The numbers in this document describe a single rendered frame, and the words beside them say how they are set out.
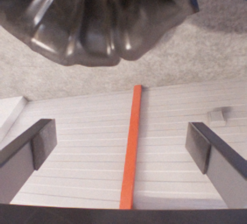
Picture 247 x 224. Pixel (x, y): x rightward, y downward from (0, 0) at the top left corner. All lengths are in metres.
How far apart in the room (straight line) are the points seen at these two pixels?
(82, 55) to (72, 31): 0.06
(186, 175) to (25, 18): 0.88
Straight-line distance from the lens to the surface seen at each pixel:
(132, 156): 0.97
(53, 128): 0.16
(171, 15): 0.36
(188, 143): 0.17
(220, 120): 1.06
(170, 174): 0.95
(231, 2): 1.12
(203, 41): 1.17
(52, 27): 0.45
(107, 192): 0.98
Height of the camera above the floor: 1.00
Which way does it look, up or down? 43 degrees down
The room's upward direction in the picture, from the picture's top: 170 degrees counter-clockwise
